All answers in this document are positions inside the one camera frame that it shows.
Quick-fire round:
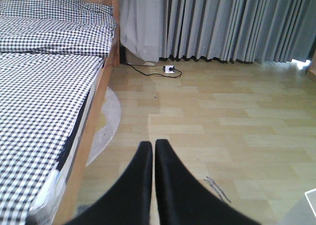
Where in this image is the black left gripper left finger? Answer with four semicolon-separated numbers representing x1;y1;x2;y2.
67;141;153;225

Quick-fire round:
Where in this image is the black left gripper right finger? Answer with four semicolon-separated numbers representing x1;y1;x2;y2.
155;139;257;225

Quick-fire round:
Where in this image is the white plastic trash bin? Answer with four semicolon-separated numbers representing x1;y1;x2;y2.
276;187;316;225

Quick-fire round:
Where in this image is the grey round rug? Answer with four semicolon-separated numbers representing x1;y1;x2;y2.
86;87;121;166

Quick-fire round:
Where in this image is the white mattress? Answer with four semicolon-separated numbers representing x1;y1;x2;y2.
26;89;95;225

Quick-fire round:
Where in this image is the white floor power socket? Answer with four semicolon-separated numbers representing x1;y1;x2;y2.
162;65;175;74

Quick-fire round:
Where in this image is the checkered duvet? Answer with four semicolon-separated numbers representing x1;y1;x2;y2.
0;16;116;225

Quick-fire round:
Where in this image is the grey pleated curtain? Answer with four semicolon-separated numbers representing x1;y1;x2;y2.
161;0;316;62

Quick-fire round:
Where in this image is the white sheer curtain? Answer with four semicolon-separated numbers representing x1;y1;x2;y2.
119;0;169;62

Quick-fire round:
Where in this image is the checkered pillow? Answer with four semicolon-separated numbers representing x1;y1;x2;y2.
0;0;115;24

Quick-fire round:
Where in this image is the wooden bed frame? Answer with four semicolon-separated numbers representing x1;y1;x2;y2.
0;0;121;225

